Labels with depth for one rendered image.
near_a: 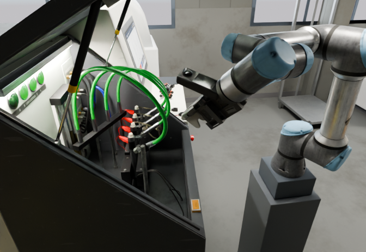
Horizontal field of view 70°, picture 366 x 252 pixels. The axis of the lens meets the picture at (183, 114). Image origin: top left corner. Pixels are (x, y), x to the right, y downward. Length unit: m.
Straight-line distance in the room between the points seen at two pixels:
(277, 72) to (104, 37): 0.93
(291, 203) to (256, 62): 0.89
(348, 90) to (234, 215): 1.51
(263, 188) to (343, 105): 0.54
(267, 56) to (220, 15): 3.12
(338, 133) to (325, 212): 1.48
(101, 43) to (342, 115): 1.03
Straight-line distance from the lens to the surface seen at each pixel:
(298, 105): 3.81
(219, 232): 2.14
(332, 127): 1.08
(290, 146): 1.19
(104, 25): 1.28
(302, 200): 1.34
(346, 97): 1.02
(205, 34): 3.61
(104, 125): 1.20
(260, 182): 1.36
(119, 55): 1.30
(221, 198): 2.36
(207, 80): 0.64
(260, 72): 0.52
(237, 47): 0.68
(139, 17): 2.59
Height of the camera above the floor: 1.69
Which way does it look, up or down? 29 degrees down
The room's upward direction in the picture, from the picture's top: straight up
